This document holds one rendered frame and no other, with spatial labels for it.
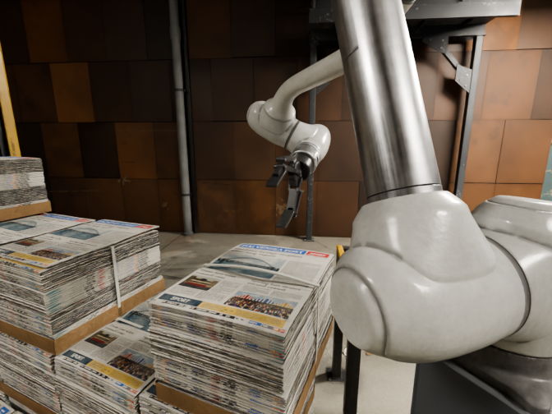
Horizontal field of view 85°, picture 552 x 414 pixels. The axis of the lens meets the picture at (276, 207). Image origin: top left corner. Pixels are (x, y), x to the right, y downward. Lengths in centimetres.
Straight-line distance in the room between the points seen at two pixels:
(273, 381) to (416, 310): 29
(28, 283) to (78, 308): 13
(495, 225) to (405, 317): 23
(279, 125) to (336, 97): 328
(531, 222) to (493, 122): 427
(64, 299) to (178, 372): 40
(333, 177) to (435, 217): 385
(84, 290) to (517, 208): 96
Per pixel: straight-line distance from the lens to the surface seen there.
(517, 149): 494
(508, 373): 61
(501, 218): 53
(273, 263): 76
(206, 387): 66
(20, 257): 102
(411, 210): 39
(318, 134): 100
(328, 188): 425
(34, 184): 155
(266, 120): 99
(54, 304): 95
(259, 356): 56
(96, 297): 102
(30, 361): 112
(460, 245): 41
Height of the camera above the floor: 136
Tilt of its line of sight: 13 degrees down
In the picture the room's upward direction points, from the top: straight up
